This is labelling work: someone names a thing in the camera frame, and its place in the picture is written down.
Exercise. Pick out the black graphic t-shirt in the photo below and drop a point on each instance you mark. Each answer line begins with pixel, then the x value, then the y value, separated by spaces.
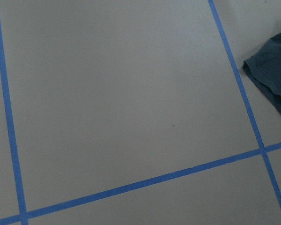
pixel 264 70

